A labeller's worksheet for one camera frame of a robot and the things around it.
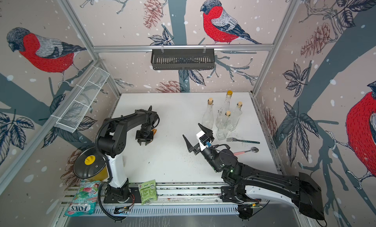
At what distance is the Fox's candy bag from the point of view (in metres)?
0.70

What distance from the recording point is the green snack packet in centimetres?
73

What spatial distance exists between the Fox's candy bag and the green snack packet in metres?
0.22
